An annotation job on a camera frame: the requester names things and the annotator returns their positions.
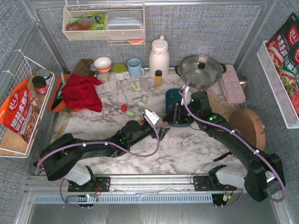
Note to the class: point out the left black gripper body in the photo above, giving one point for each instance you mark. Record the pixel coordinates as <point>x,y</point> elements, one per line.
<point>155,130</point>

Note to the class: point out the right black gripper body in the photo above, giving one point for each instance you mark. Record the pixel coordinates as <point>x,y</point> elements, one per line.
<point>176,114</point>

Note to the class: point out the teal storage basket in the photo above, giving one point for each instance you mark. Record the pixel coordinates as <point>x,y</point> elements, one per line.
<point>171,97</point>

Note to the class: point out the red cloth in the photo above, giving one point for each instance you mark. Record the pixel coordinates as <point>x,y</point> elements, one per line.
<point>80,93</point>

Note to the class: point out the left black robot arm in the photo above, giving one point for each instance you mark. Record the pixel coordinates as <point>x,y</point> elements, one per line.
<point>59,160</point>

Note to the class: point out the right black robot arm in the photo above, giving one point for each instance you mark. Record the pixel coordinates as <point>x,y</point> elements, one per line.
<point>263,177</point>

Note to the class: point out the striped pink cloth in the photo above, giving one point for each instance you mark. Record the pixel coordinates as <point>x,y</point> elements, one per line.
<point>213,96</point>

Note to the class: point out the orange spice bottle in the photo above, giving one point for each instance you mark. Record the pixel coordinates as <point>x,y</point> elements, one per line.
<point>158,78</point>

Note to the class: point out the stainless steel pot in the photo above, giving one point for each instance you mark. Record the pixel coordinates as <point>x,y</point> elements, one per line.
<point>200,70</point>

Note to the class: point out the pink egg tray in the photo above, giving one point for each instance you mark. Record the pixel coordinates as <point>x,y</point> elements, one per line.
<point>231,86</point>

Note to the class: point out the white thermos jug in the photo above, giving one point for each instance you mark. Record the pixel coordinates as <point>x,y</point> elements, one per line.
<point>159,57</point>

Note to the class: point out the round wooden board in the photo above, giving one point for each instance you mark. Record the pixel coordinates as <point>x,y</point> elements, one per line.
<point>250,127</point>

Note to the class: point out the blue mug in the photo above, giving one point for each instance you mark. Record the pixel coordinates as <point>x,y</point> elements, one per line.
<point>135,68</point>

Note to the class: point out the green lidded cup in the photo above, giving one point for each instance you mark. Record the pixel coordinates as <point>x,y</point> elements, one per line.
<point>120,72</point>

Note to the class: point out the glass pepper grinder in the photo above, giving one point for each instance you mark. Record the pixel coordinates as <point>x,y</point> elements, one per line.
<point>104,77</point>

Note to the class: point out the white orange striped bowl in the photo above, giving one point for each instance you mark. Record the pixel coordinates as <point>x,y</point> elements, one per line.
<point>103,64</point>

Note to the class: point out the brown cloth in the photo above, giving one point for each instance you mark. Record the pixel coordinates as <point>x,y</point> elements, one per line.
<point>83,67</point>

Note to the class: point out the orange tray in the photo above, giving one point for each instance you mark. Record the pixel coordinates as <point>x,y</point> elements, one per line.
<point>60,107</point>

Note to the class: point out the clear plastic food container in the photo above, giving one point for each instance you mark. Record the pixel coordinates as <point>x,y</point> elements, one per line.
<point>122,25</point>

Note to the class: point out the red seasoning bag right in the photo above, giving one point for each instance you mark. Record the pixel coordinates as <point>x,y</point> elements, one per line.
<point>283,49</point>

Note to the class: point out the red seasoning bag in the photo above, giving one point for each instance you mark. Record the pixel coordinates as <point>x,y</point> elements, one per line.
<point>18,113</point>
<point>283,49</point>

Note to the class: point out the green packaged item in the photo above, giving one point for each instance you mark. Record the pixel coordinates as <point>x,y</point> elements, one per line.
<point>100,20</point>

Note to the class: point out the silver lidded jar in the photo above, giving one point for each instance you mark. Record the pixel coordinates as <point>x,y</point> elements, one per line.
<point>44,73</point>

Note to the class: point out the dark lidded jar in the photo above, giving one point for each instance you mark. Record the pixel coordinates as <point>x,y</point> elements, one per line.
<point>40,84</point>

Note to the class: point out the red seasoning bag left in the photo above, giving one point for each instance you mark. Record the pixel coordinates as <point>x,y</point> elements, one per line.
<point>18,113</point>

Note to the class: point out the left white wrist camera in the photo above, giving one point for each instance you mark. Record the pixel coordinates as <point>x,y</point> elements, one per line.
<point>150,117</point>

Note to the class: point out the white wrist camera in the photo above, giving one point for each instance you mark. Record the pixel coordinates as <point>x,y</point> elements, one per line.
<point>150,117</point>
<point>186,95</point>

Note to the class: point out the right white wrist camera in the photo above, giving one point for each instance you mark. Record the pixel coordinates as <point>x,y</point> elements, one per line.
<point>186,95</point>

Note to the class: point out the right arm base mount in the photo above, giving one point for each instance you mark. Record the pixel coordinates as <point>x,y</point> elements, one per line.
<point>207,183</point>

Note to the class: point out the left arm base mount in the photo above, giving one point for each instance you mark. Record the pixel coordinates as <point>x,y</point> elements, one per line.
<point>99,184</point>

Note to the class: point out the white wire basket right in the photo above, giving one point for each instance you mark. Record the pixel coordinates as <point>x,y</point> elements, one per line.
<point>286,108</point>

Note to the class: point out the white wire basket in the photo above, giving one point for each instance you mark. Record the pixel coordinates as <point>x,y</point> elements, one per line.
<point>11,144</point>
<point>286,108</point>

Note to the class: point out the cream wall basket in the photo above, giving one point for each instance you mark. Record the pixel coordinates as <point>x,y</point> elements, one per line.
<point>76,26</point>

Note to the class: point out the white wire basket left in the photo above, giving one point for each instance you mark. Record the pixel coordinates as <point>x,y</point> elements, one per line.
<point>11,144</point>

